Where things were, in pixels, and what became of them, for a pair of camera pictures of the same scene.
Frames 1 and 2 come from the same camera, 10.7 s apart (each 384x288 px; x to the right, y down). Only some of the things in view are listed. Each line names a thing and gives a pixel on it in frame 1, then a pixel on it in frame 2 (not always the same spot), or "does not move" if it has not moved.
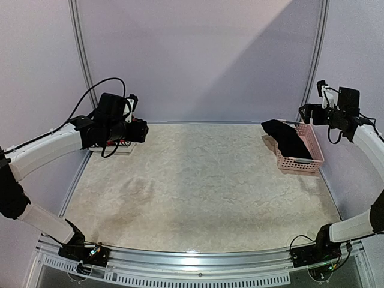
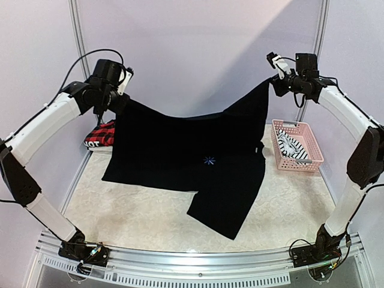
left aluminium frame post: x=74 y=9 does not move
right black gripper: x=308 y=111 -> x=278 y=84
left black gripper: x=140 y=129 -> x=119 y=108
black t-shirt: x=290 y=143 -> x=216 y=154
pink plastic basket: x=306 y=165 does not move
